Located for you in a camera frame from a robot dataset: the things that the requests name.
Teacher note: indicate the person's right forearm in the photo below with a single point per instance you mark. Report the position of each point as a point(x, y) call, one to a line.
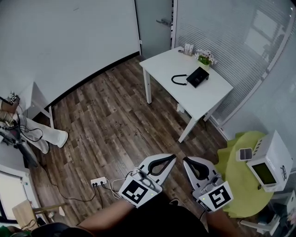
point(219, 224)

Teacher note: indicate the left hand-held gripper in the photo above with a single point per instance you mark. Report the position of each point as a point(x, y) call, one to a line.
point(134, 189)

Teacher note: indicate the white microwave oven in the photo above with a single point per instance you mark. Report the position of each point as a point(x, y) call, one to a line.
point(275, 157)

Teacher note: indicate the wooden card holder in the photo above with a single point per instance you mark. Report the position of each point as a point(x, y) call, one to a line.
point(188, 49)

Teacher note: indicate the frosted glass door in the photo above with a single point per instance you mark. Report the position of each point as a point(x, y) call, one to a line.
point(150, 39)

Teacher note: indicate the white rectangular table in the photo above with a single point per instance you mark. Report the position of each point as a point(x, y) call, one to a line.
point(180, 64)

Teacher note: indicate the white metal frame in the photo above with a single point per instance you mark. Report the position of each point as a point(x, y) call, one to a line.
point(256, 225)

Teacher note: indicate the person's black clothing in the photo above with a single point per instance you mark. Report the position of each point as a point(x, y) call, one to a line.
point(166, 220)

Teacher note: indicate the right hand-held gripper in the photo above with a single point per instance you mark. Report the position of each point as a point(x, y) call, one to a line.
point(219, 196)

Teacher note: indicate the white power strip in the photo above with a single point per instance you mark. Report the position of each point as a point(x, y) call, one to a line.
point(99, 181)

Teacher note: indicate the black box device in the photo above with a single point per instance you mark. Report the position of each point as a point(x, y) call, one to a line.
point(199, 79)

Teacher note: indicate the person's left forearm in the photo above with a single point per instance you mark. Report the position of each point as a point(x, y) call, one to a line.
point(108, 215)

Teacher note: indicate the small white cube device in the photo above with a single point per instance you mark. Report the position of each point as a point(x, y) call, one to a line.
point(245, 154)

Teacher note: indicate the grey black device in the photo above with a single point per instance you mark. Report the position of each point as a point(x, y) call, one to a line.
point(25, 150)

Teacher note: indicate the white multi-port charger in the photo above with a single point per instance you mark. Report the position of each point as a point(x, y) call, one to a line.
point(260, 144)

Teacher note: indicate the wooden stool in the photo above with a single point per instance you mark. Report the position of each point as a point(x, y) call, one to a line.
point(20, 213)

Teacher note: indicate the potted pink flower plant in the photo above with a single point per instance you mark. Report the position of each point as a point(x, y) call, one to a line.
point(204, 59)

